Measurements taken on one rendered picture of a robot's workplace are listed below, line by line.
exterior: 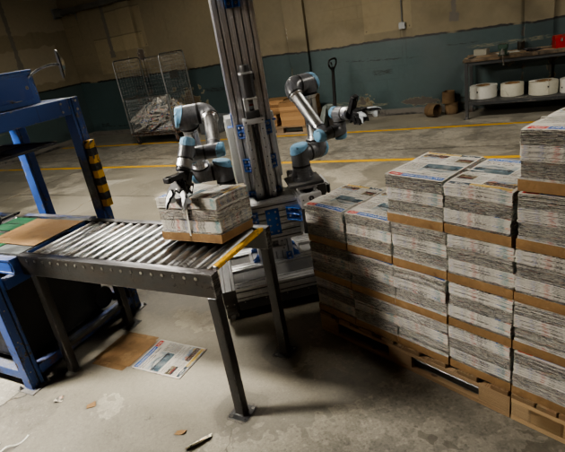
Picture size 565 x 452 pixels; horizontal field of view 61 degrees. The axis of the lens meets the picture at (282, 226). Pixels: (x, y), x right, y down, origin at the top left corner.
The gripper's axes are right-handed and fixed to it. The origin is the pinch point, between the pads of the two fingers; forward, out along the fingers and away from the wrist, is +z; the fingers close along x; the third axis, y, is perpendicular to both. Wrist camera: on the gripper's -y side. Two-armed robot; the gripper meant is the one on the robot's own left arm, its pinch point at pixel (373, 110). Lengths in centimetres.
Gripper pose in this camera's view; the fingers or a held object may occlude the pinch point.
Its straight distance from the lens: 271.9
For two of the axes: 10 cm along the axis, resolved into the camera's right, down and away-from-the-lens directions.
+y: 2.6, 8.7, 4.3
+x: -7.9, 4.5, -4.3
